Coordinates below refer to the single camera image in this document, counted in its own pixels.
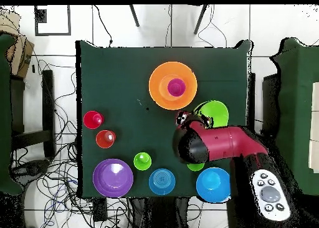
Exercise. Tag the large blue bowl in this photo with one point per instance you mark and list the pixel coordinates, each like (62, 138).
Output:
(213, 185)

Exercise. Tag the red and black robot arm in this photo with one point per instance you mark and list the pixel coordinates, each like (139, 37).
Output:
(229, 143)

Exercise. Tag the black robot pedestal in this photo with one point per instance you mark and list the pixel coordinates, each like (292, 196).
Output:
(159, 213)

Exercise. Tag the plain green cup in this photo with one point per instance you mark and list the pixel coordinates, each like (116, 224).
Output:
(195, 167)

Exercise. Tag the black square floor frame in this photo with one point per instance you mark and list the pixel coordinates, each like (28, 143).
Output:
(41, 16)

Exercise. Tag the orange cup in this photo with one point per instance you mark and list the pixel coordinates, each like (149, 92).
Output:
(103, 139)

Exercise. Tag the grey base with knob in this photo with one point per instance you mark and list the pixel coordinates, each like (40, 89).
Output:
(32, 169)

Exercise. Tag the black stand frame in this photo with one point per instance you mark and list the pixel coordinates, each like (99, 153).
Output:
(48, 101)
(251, 93)

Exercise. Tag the black power adapter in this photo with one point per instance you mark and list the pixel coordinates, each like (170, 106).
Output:
(99, 210)

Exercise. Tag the purple cup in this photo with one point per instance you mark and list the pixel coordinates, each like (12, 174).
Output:
(176, 87)

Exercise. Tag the red cup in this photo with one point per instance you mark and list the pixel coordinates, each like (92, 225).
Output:
(89, 119)

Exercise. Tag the dark green table cloth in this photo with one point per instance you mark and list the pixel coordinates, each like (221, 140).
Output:
(124, 76)

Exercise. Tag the small blue bowl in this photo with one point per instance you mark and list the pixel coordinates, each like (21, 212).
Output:
(162, 182)

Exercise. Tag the cardboard box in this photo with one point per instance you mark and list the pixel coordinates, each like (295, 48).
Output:
(21, 56)

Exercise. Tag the purple bowl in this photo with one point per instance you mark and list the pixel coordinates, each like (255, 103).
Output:
(113, 178)

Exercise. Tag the green cloth covered side table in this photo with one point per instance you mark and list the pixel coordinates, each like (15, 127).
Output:
(294, 101)
(5, 113)

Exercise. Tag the orange bowl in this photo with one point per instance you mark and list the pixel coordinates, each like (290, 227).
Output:
(159, 93)

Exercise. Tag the stepped green cup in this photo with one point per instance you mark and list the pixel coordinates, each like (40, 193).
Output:
(142, 162)

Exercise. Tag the green bowl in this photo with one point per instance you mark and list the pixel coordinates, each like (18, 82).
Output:
(218, 112)

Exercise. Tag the black tripod leg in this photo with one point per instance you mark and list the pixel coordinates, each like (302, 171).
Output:
(134, 16)
(200, 18)

